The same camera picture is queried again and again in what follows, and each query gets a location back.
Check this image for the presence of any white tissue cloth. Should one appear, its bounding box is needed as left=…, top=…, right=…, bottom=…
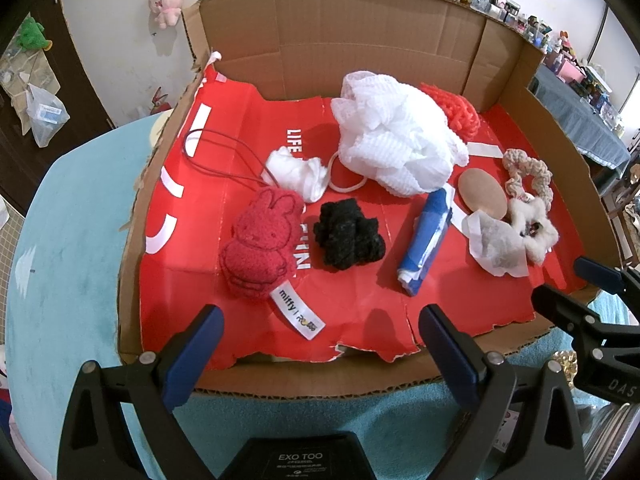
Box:
left=461, top=210, right=530, bottom=277

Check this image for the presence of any large glass jar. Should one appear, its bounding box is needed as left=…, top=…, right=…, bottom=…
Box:
left=575, top=400, right=640, bottom=480

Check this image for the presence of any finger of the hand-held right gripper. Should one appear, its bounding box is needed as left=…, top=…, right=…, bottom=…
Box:
left=574, top=256, right=640, bottom=313
left=531, top=284, right=603, bottom=346

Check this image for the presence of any clear plastic bag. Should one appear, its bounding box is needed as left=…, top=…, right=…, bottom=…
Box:
left=24, top=84, right=70, bottom=148

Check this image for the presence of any cardboard box red inside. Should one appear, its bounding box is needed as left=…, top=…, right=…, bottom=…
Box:
left=116, top=0, right=608, bottom=401

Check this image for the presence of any beige crochet scrunchie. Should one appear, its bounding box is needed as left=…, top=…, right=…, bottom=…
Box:
left=502, top=148, right=553, bottom=206

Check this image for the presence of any blue covered dresser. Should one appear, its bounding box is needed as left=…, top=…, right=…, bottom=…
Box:
left=529, top=62, right=632, bottom=181

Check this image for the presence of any beige oval sponge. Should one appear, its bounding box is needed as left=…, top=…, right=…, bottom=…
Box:
left=458, top=169, right=507, bottom=220

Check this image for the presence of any white bath pouf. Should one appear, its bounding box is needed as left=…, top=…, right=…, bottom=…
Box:
left=327, top=72, right=471, bottom=197

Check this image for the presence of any black knit scrunchie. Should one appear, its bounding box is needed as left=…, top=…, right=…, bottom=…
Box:
left=313, top=199, right=387, bottom=271

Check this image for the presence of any hanging wall organiser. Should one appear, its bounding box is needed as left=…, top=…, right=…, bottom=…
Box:
left=0, top=45, right=56, bottom=136

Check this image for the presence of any red mesh pouf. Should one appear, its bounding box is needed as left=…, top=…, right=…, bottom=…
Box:
left=419, top=82, right=481, bottom=142

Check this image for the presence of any green plush toy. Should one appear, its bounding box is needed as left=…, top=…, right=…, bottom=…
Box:
left=17, top=16, right=52, bottom=52

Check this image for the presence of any floral print tin box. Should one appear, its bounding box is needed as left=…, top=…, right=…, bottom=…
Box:
left=231, top=431, right=378, bottom=480

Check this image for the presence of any small white mesh cloth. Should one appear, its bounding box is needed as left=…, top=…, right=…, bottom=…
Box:
left=264, top=146, right=331, bottom=203

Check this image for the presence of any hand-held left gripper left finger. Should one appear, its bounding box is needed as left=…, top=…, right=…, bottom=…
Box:
left=56, top=304, right=225, bottom=480

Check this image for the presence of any dark brown door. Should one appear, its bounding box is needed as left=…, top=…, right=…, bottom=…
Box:
left=0, top=0, right=118, bottom=211

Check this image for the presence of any fluffy beige scrunchie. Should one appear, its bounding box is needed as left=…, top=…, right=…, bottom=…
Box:
left=507, top=197, right=560, bottom=266

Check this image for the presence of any pink plush toy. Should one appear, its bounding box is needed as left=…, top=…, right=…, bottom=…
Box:
left=149, top=0, right=185, bottom=30

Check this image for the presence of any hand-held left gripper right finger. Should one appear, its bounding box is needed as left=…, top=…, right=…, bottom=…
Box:
left=419, top=304, right=587, bottom=480

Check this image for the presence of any row of cosmetic bottles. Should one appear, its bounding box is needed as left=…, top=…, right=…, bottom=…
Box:
left=425, top=0, right=628, bottom=136

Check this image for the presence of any blue cloth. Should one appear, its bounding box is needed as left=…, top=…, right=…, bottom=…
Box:
left=397, top=189, right=453, bottom=297

